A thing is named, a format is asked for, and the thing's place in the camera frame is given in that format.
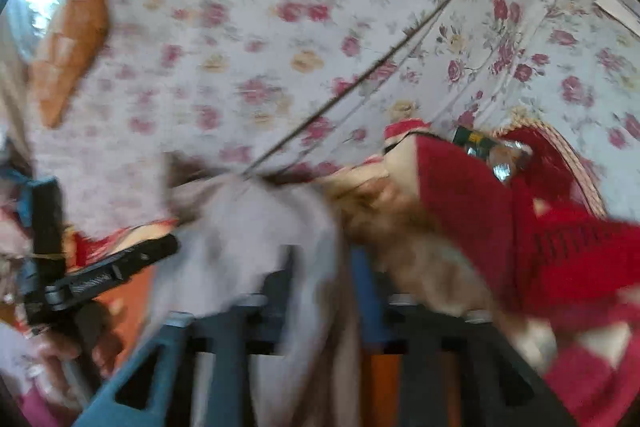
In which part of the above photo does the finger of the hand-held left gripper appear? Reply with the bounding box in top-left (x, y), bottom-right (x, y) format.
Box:
top-left (44, 233), bottom-right (181, 312)

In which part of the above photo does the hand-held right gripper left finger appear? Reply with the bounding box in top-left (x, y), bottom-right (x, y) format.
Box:
top-left (75, 247), bottom-right (296, 427)

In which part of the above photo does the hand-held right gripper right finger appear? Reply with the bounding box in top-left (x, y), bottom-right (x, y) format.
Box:
top-left (350, 249), bottom-right (576, 427)

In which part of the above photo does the beige garment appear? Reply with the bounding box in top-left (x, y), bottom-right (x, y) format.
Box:
top-left (150, 152), bottom-right (366, 427)

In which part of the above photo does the person's left hand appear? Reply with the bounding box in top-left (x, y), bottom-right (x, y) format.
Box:
top-left (27, 307), bottom-right (126, 408)

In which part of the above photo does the red orange printed blanket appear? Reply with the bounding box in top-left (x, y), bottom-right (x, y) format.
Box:
top-left (65, 117), bottom-right (640, 427)

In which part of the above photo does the orange checkered cushion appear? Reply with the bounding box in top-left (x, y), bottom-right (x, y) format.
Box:
top-left (30, 0), bottom-right (111, 130)

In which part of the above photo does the green and clear plastic object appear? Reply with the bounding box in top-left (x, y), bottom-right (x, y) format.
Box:
top-left (452, 126), bottom-right (533, 184)

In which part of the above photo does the floral bed sheet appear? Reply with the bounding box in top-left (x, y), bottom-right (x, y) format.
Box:
top-left (25, 0), bottom-right (640, 238)

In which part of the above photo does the dark cord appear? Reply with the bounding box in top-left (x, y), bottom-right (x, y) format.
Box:
top-left (242, 0), bottom-right (478, 180)

